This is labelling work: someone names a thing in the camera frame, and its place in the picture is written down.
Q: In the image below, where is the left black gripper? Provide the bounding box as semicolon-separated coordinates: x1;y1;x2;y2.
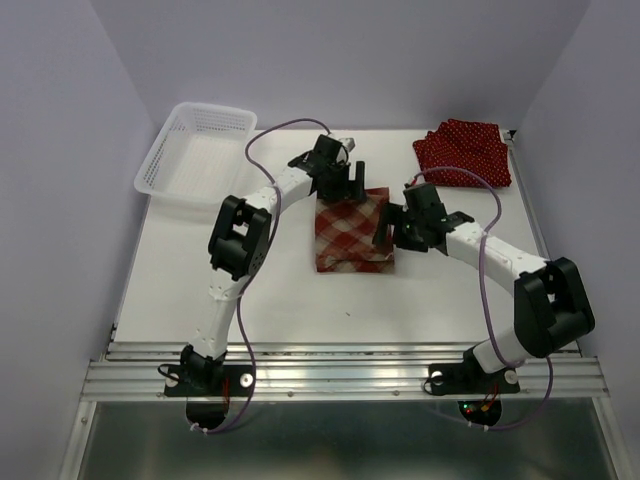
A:
316;160;365;202

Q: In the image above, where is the aluminium rail frame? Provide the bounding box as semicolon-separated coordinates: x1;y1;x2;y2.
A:
59;129;631;480

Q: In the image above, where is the red beige plaid skirt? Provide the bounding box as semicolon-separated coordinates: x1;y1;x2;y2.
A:
314;187;395;274

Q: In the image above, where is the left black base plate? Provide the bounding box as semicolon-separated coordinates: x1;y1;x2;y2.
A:
157;364;255;398

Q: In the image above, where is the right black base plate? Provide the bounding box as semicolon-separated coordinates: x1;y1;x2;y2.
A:
422;363;520;396

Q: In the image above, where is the white plastic basket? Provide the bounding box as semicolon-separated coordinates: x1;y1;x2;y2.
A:
134;102;257;207

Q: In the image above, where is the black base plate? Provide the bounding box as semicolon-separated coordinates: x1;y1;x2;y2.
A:
157;364;255;398
422;363;520;396

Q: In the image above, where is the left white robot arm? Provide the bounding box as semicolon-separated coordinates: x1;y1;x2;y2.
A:
172;134;366;396

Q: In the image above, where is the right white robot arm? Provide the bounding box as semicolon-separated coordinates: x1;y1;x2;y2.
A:
373;183;595;396

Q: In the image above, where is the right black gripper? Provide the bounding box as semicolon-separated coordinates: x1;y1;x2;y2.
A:
371;202;427;253

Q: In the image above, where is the red polka dot skirt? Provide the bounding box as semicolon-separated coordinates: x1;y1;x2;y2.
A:
413;137;512;188
413;119;512;188

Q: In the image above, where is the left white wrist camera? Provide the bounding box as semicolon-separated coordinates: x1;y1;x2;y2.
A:
337;137;356;163

